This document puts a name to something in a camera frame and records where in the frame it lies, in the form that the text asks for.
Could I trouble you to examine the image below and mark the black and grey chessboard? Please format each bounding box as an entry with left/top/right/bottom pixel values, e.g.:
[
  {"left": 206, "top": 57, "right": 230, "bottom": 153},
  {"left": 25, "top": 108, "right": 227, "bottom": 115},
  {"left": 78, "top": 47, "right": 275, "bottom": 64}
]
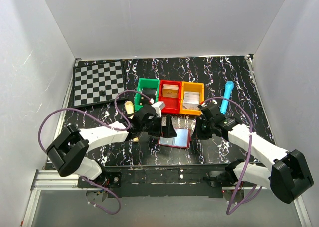
[{"left": 73, "top": 60, "right": 126, "bottom": 108}]

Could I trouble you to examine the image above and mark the blue toy microphone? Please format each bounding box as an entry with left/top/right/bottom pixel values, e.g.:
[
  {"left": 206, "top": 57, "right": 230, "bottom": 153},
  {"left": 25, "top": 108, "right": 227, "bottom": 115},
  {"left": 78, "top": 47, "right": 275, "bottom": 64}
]
[{"left": 220, "top": 81, "right": 234, "bottom": 115}]

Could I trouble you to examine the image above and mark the red leather card holder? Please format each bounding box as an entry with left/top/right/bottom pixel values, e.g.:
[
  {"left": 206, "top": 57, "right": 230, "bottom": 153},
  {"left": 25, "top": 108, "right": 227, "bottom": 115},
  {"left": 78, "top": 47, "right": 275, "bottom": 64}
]
[{"left": 158, "top": 128, "right": 191, "bottom": 149}]

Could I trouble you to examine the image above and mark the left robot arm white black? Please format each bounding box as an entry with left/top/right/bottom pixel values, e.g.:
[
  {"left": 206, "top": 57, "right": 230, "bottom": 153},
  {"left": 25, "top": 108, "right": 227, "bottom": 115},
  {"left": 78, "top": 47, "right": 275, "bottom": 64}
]
[{"left": 46, "top": 102, "right": 177, "bottom": 183}]

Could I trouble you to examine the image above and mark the wooden rolling pin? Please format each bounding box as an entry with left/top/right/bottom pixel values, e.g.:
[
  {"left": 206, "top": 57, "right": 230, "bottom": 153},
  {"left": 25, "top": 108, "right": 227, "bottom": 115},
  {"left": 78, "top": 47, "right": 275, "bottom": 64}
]
[{"left": 124, "top": 100, "right": 140, "bottom": 143}]

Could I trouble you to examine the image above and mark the green plastic bin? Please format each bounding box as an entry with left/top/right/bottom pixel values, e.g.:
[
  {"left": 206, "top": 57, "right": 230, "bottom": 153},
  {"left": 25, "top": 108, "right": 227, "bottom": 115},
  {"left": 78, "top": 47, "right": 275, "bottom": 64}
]
[{"left": 134, "top": 78, "right": 160, "bottom": 111}]

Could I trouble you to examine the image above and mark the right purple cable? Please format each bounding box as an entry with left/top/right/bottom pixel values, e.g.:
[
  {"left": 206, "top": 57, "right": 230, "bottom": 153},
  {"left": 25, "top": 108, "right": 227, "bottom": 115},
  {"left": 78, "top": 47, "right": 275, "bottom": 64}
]
[{"left": 199, "top": 96, "right": 264, "bottom": 215}]

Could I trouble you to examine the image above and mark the red plastic bin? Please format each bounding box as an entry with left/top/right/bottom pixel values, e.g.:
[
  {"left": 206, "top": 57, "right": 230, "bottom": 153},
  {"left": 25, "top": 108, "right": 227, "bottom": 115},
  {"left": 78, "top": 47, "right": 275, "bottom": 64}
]
[{"left": 158, "top": 80, "right": 182, "bottom": 114}]

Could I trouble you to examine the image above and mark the brown card stack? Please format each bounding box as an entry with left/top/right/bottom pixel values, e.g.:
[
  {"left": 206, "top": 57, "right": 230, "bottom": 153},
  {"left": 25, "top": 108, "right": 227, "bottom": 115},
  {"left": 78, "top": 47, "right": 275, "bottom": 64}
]
[{"left": 162, "top": 84, "right": 179, "bottom": 98}]

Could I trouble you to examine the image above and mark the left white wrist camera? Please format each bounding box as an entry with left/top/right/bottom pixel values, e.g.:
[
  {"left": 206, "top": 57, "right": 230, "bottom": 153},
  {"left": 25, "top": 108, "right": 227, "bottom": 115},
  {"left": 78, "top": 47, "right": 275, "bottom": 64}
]
[{"left": 151, "top": 101, "right": 165, "bottom": 117}]

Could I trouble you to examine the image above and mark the white card stack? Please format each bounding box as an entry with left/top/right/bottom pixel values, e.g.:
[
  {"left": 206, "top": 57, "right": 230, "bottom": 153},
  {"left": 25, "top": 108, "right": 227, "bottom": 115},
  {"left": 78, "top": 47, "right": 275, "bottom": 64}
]
[{"left": 182, "top": 91, "right": 200, "bottom": 110}]

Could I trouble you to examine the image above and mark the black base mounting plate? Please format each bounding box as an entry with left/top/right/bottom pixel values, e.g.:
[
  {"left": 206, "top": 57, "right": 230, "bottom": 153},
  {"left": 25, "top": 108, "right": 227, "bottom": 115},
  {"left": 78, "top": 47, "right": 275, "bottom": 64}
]
[{"left": 77, "top": 164, "right": 256, "bottom": 199}]

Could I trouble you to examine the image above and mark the purple cable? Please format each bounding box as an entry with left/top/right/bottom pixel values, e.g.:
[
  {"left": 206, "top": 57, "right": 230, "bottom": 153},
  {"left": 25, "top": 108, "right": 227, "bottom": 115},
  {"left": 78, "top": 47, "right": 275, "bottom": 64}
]
[
  {"left": 199, "top": 96, "right": 264, "bottom": 215},
  {"left": 37, "top": 89, "right": 155, "bottom": 215}
]

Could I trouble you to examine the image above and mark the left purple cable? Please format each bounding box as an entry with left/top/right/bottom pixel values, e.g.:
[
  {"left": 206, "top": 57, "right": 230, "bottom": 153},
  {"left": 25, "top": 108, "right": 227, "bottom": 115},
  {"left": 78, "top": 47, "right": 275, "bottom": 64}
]
[{"left": 37, "top": 89, "right": 155, "bottom": 215}]

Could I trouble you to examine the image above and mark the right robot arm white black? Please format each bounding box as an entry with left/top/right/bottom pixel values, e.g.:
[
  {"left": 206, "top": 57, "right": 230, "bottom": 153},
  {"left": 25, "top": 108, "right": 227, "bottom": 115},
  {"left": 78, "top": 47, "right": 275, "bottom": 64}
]
[{"left": 191, "top": 103, "right": 314, "bottom": 204}]

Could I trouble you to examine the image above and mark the black card in green bin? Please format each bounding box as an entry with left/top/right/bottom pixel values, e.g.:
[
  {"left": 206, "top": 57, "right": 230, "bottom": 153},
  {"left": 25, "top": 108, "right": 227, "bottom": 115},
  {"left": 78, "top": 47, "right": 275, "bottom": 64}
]
[{"left": 139, "top": 88, "right": 157, "bottom": 105}]

